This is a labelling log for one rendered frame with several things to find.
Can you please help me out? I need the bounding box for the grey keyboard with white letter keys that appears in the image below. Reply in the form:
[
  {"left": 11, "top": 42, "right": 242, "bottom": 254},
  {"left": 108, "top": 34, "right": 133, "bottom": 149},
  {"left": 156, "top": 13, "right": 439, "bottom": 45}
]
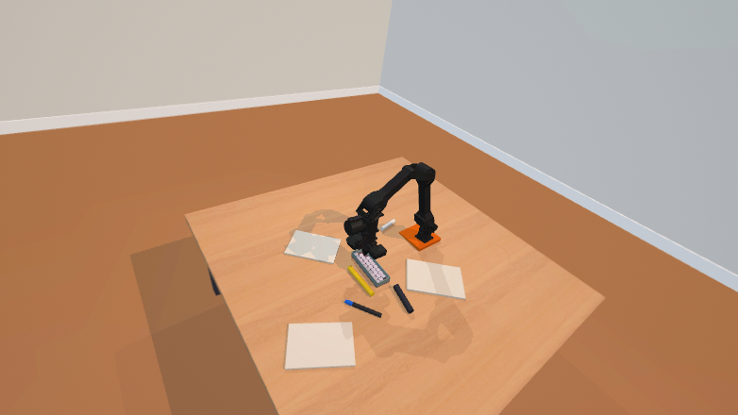
[{"left": 351, "top": 249, "right": 391, "bottom": 288}]

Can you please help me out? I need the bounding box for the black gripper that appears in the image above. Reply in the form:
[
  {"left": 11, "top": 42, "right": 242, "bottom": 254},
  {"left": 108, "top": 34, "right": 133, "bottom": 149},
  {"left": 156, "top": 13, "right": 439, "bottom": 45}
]
[{"left": 361, "top": 228, "right": 387, "bottom": 259}]

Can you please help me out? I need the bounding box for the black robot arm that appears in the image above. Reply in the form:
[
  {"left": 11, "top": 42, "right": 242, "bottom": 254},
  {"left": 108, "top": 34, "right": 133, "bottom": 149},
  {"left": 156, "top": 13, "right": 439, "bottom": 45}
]
[{"left": 344, "top": 162, "right": 438, "bottom": 250}]

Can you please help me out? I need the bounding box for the white cylinder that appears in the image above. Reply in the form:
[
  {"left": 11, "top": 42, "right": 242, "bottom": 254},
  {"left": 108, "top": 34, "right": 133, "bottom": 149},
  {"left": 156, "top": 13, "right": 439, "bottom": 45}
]
[{"left": 380, "top": 219, "right": 395, "bottom": 231}]

